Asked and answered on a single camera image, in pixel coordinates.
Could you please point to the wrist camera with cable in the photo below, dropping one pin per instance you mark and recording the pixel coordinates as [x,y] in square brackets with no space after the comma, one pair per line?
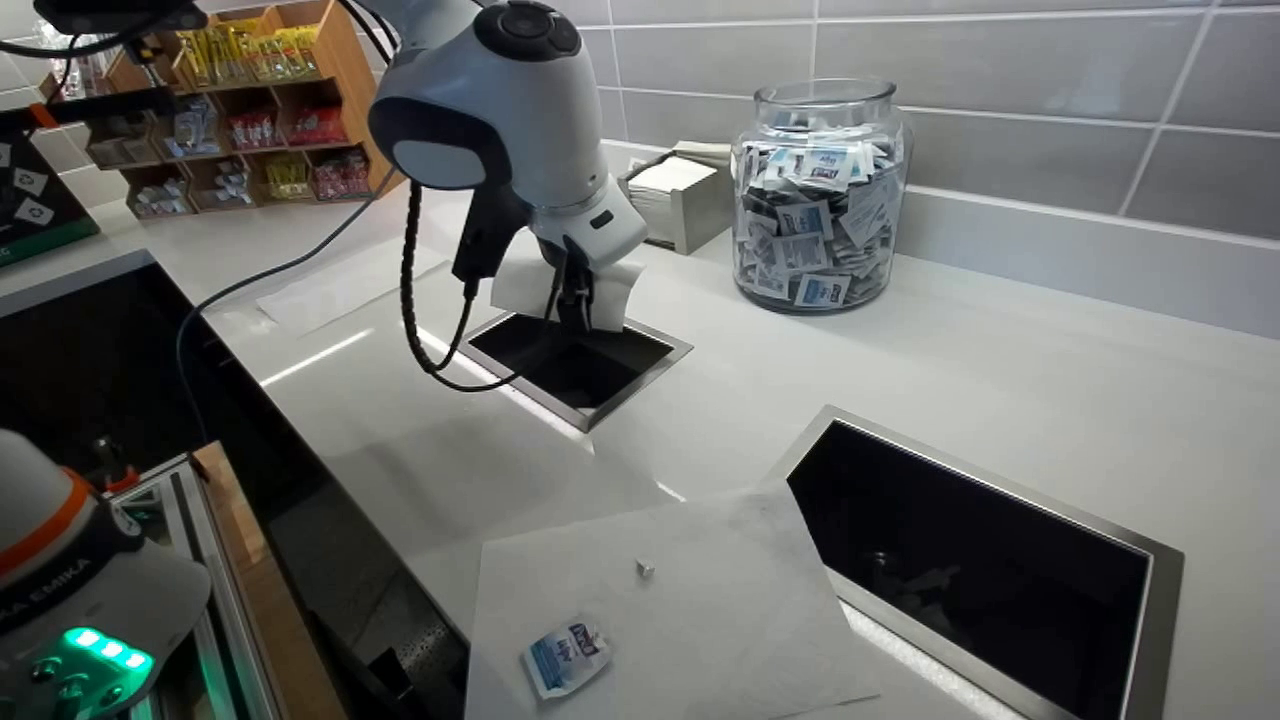
[489,227]

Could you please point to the glass jar of packets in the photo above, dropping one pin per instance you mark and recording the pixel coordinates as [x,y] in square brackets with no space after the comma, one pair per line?
[816,199]

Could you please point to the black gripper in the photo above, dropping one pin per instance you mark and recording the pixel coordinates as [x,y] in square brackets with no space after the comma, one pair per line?
[570,260]

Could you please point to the large square counter opening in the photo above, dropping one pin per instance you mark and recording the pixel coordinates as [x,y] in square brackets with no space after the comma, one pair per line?
[1050,611]

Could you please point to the white orange robot base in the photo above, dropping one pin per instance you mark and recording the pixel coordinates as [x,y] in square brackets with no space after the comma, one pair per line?
[88,604]

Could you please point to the white napkin dispenser box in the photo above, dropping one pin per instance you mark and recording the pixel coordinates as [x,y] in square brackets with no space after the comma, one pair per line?
[685,200]

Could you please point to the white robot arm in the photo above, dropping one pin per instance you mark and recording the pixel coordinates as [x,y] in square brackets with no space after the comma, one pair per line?
[498,101]

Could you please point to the white tissue front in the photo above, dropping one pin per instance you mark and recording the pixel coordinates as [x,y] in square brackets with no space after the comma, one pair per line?
[734,626]

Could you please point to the blue white sugar packet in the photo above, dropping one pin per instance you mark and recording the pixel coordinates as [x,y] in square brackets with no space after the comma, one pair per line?
[565,657]

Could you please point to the wooden condiment shelf rack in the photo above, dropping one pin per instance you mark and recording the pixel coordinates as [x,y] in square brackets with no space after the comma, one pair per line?
[263,105]

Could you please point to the small square counter opening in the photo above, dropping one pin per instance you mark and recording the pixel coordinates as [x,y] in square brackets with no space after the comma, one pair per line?
[574,373]

